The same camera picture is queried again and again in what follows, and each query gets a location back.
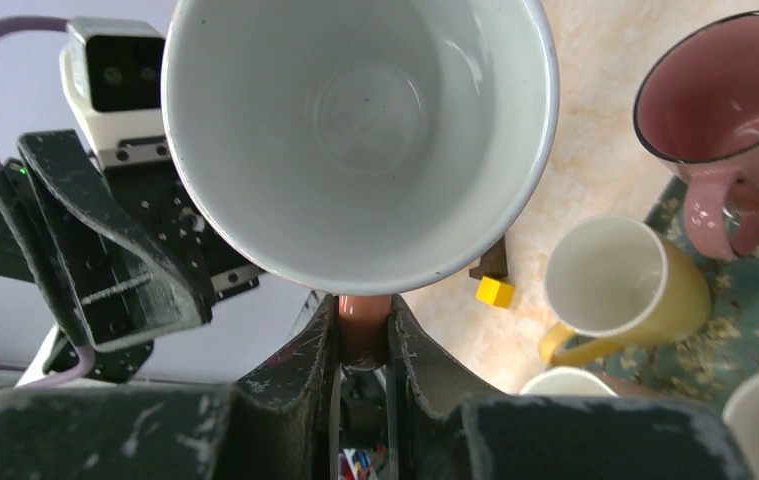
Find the terracotta mug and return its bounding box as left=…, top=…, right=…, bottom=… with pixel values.
left=161, top=1, right=559, bottom=368

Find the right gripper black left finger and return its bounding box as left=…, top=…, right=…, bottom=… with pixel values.
left=0, top=296, right=338, bottom=479

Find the pale pink tall mug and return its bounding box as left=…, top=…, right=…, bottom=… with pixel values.
left=519, top=366, right=665, bottom=400

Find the pink upside-down mug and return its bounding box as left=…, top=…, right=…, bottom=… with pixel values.
left=632, top=11, right=759, bottom=261

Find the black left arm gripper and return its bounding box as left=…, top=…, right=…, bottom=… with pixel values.
left=0, top=130, right=261, bottom=384

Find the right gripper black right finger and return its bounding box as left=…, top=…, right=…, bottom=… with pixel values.
left=388, top=296, right=752, bottom=479

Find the yellow mug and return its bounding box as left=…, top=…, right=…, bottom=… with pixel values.
left=539, top=215, right=712, bottom=367

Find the teal blossom-pattern tray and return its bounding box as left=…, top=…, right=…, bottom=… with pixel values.
left=584, top=178, right=759, bottom=411

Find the dark brown block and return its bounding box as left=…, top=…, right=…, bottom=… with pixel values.
left=468, top=237, right=509, bottom=280

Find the small yellow cube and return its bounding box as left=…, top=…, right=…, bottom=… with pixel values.
left=476, top=276, right=515, bottom=309

